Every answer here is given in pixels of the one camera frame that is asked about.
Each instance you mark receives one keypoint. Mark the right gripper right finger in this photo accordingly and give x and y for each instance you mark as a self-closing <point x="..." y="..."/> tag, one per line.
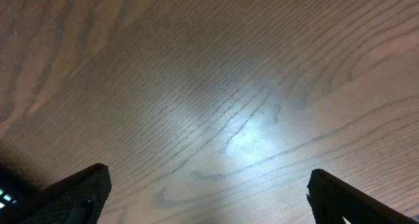
<point x="335" y="202"/>

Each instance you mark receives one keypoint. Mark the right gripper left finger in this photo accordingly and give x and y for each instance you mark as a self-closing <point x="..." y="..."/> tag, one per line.
<point x="78" y="198"/>

